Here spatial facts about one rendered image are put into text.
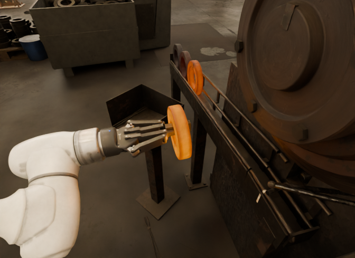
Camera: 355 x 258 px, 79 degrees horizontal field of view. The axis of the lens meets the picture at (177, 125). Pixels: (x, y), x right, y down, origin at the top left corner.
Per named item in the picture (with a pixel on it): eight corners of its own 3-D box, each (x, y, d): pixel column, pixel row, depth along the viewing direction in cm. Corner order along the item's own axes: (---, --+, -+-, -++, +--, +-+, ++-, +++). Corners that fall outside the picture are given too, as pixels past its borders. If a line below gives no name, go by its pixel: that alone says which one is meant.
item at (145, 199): (152, 175, 150) (141, 83, 103) (181, 197, 136) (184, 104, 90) (129, 194, 138) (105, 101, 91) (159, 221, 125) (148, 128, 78)
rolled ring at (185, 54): (186, 54, 118) (192, 53, 118) (178, 48, 133) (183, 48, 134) (187, 86, 127) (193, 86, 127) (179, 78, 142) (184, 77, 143)
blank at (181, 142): (176, 94, 63) (164, 96, 62) (191, 122, 50) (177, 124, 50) (179, 136, 72) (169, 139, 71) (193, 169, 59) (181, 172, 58)
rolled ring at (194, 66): (185, 63, 123) (190, 62, 123) (189, 95, 126) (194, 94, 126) (194, 57, 105) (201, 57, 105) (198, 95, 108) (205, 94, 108)
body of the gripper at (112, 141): (106, 142, 62) (138, 135, 64) (106, 164, 56) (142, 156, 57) (99, 122, 57) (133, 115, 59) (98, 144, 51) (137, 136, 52)
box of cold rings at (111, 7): (132, 44, 338) (124, -15, 287) (142, 67, 278) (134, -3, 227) (61, 53, 314) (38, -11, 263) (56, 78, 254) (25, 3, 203)
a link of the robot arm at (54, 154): (86, 140, 63) (88, 183, 56) (29, 151, 60) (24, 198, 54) (71, 120, 54) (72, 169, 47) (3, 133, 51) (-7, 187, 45)
